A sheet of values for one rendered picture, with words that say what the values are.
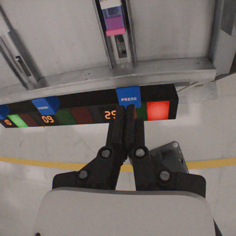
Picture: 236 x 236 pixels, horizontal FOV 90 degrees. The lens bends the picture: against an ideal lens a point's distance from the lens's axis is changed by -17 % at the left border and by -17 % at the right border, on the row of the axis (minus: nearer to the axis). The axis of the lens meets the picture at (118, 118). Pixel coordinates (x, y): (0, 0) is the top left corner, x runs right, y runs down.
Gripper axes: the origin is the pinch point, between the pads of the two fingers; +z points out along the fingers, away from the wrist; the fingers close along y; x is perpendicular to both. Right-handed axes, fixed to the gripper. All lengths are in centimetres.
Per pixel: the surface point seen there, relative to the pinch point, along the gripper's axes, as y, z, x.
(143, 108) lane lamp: 1.5, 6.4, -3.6
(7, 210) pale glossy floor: -149, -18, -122
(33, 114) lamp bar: -16.4, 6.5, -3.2
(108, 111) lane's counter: -3.4, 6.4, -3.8
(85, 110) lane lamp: -6.7, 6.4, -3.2
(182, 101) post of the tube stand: 23, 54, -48
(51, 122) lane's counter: -14.0, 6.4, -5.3
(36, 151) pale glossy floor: -83, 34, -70
